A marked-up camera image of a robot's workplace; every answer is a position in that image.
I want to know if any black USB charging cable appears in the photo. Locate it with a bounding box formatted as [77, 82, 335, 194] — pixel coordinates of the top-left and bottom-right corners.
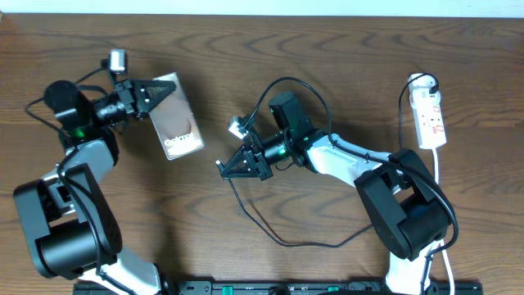
[215, 73, 440, 249]

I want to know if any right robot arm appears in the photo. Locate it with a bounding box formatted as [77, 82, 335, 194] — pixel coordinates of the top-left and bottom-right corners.
[217, 92, 458, 294]

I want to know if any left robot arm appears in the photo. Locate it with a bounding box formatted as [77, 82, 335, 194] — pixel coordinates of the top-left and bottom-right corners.
[13, 79, 179, 294]

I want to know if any white USB charger adapter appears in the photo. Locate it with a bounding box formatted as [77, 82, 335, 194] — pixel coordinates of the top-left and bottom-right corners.
[408, 73, 440, 102]

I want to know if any white power strip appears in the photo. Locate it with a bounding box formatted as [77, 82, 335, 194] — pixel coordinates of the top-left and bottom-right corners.
[409, 88, 447, 150]

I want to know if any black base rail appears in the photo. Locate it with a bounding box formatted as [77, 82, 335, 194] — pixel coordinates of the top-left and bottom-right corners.
[72, 280, 484, 295]

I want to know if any white power strip cord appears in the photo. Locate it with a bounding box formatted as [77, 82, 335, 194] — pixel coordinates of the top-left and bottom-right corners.
[431, 147, 456, 295]

